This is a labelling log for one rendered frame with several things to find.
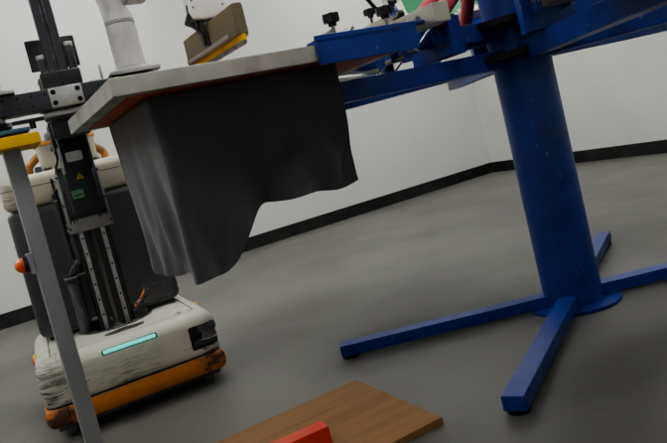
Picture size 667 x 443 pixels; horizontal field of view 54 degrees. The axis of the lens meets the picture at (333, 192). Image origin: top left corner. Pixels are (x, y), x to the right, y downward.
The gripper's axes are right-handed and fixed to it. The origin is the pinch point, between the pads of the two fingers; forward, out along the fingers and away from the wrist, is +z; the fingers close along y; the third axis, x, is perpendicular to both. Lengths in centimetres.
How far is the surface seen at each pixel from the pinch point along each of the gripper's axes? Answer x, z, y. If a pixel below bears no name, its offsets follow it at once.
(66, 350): -9, 67, 54
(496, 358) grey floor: 12, 109, -60
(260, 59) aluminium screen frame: 29.7, 11.4, 2.3
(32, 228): -9, 37, 54
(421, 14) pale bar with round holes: 30, 7, -46
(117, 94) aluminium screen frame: 29.7, 13.8, 35.1
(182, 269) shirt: 6, 55, 25
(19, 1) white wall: -381, -121, -11
